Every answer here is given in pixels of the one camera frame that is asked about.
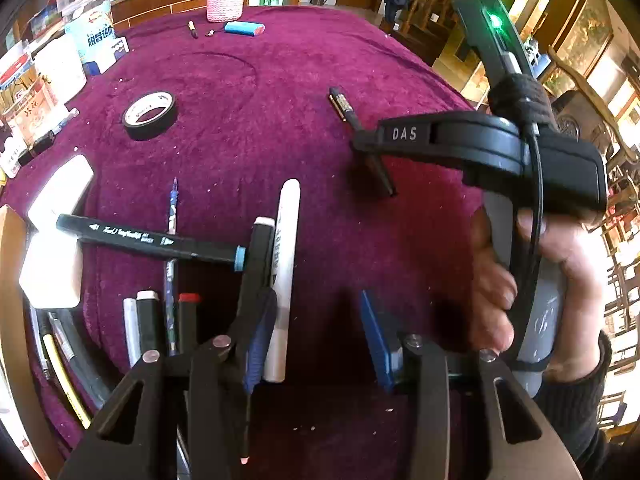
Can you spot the cardboard tray box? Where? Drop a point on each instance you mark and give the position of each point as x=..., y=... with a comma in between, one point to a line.
x=22, y=415

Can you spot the large white power adapter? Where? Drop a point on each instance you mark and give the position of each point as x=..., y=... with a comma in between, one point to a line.
x=61, y=194

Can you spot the black marker with red cap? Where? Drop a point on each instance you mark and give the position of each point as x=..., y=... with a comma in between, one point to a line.
x=188, y=321

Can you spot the blue white tissue pack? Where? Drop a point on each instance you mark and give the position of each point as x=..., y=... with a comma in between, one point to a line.
x=96, y=42

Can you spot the small white charger cube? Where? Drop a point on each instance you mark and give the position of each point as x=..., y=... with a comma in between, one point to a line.
x=51, y=272

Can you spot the black pen with gold clip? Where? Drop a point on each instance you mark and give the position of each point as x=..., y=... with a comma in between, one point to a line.
x=359, y=134

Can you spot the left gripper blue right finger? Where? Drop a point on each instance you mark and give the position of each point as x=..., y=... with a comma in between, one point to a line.
x=381, y=330

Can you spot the black sleeve right forearm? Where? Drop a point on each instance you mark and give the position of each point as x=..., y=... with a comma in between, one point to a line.
x=571, y=408

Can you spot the blue patterned pen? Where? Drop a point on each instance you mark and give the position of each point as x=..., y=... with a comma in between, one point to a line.
x=169, y=289

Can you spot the person's right hand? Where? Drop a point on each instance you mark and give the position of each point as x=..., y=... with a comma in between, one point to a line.
x=565, y=242

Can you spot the white marker pen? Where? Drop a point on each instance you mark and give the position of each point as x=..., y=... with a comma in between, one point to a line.
x=283, y=264

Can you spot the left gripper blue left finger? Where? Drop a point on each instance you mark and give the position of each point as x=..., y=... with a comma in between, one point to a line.
x=260, y=337

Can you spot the small black yellow lighter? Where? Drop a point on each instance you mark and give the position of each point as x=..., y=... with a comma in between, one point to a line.
x=193, y=30

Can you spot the black marker with blue cap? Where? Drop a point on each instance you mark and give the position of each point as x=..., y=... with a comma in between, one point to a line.
x=161, y=245

